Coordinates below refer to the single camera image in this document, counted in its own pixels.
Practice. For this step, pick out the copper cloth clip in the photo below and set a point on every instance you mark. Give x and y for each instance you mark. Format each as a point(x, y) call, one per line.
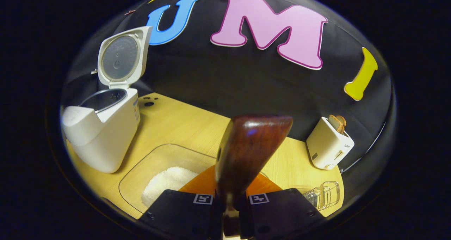
point(129, 12)

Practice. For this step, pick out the toast slice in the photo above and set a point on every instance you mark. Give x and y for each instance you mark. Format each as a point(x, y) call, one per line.
point(334, 124)
point(343, 121)

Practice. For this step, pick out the black backdrop cloth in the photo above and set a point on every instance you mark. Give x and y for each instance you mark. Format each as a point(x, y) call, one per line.
point(218, 74)

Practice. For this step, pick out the clear plastic container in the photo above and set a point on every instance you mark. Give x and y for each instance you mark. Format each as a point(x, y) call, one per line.
point(141, 169)

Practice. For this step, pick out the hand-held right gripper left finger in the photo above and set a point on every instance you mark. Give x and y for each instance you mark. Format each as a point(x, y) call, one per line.
point(183, 211)

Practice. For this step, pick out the white rice cooker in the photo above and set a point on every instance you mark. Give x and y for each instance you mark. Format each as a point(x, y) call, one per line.
point(105, 134)

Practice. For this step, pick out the brown wooden spoon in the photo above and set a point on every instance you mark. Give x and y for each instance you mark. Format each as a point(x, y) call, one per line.
point(250, 148)

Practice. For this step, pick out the white rice heap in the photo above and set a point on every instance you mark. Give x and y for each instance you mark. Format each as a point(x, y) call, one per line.
point(165, 183)

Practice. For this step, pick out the white toaster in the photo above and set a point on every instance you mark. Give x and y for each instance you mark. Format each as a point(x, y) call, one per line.
point(327, 148)

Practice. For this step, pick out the clear ribbed chopstick holder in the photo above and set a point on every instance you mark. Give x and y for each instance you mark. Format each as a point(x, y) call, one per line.
point(326, 196)

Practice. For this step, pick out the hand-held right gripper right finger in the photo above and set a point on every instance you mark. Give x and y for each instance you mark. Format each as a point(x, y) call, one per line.
point(278, 211)

